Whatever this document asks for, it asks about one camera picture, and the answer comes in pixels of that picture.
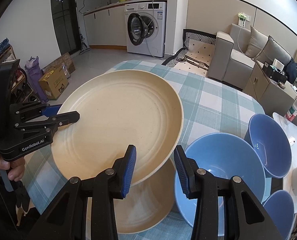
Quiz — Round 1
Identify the cream plate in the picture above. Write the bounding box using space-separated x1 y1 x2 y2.
87 158 177 235
51 70 184 185

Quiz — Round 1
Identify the white kitchen counter cabinet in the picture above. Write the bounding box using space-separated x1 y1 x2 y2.
84 5 127 50

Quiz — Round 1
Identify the person's left hand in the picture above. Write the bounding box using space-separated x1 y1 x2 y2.
0 156 25 181

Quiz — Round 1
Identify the cardboard box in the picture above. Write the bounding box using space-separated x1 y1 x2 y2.
38 67 69 100

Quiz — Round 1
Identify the shoe rack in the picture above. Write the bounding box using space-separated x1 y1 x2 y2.
0 38 40 104

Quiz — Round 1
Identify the small blue bowl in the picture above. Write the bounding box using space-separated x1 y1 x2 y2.
263 190 294 239

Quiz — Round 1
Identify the purple bag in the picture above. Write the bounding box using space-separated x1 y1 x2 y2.
24 56 48 103

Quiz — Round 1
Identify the large blue bowl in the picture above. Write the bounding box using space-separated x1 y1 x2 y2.
174 133 266 237

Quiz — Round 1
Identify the far blue bowl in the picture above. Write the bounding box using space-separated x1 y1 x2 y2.
244 114 292 179

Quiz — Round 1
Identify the dark glass door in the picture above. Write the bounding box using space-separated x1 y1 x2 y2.
50 0 81 55

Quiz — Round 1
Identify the clear water bottle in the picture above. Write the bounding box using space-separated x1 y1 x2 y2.
285 96 297 122

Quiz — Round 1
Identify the grey side cabinet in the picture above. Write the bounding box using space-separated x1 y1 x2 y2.
243 61 297 115

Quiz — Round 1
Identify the white washing machine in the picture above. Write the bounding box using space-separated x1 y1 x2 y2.
124 1 167 58

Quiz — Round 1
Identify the black box on cabinet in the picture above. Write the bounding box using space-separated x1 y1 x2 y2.
262 61 287 84

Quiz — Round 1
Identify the grey sofa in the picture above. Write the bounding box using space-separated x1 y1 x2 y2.
207 24 255 89

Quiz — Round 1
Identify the dark grey cushion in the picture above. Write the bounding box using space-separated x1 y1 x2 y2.
253 36 292 66

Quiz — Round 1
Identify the light grey cushion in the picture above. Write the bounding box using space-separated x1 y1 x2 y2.
245 26 268 59

